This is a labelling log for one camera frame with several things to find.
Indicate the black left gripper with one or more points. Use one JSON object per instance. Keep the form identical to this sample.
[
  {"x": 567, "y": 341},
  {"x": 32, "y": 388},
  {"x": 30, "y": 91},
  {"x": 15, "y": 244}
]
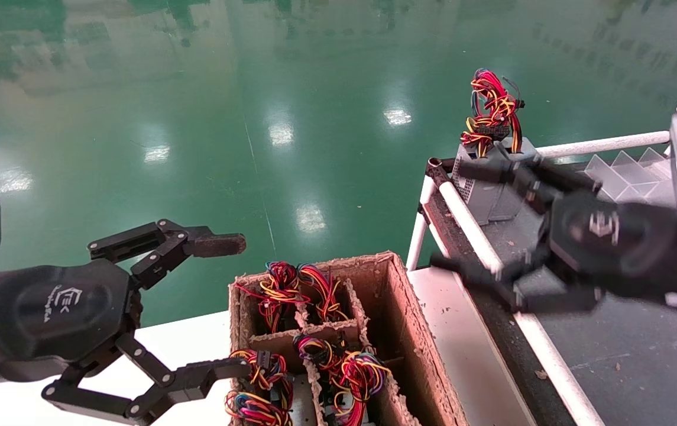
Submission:
[{"x": 48, "y": 319}]

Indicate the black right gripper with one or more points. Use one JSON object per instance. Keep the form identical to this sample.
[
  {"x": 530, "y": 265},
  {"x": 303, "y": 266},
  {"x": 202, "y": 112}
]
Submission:
[{"x": 610, "y": 242}]

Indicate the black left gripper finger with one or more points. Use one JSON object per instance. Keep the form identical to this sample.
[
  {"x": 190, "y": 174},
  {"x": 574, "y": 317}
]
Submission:
[{"x": 214, "y": 244}]

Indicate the clear acrylic divider tray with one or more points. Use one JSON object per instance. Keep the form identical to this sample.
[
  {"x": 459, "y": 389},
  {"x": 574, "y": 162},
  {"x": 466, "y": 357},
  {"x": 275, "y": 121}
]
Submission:
[{"x": 628, "y": 171}]

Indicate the dark conveyor belt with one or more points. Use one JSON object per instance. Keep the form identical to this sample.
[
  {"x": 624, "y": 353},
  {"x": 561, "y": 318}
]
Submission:
[{"x": 640, "y": 367}]

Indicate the brown pulp divider box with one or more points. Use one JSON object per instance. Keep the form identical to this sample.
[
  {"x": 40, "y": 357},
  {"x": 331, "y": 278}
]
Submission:
[{"x": 397, "y": 331}]

